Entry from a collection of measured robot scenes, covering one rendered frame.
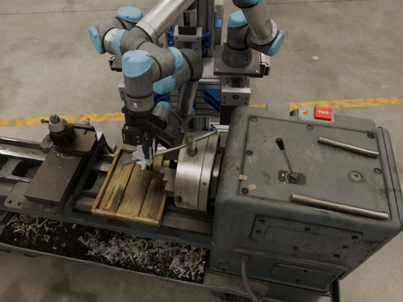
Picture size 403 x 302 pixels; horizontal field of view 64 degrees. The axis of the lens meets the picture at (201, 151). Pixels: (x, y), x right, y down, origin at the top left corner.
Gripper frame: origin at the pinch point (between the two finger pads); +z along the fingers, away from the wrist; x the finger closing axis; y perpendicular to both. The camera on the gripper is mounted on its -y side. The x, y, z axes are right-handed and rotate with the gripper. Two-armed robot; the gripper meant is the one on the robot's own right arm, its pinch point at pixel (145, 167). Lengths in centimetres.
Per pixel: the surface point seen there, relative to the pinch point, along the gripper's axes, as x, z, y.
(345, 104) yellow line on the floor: -108, -177, -125
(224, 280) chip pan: -54, 21, -39
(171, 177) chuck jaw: 2.2, 3.6, -11.9
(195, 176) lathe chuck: 11.3, 7.1, -22.5
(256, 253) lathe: -22, 17, -49
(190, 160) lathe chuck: 14.2, 2.7, -19.6
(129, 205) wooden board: -19.7, 8.5, 7.4
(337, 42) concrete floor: -108, -279, -122
